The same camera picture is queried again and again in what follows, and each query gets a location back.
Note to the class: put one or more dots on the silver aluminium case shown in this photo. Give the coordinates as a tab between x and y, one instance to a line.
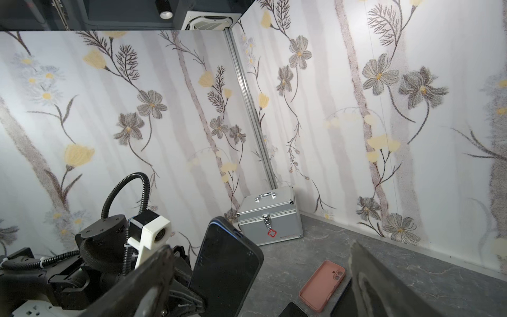
271	217

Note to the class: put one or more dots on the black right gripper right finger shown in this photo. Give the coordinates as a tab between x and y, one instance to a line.
378	292

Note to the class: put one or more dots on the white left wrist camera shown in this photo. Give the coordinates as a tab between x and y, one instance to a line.
148	231

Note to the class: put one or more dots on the black phone case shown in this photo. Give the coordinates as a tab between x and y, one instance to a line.
346	304

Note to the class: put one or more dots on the phone with black screen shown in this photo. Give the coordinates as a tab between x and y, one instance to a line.
292	310

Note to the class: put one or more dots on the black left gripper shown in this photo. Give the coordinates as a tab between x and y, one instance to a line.
182	301

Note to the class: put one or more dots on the pink phone case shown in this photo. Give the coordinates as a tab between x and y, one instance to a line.
323	283

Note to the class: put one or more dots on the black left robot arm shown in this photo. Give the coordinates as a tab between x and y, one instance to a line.
121	267

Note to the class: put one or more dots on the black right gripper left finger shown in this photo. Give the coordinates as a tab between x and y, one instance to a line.
143	292

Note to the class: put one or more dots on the aluminium corner frame post left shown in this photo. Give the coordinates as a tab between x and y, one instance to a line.
250	108

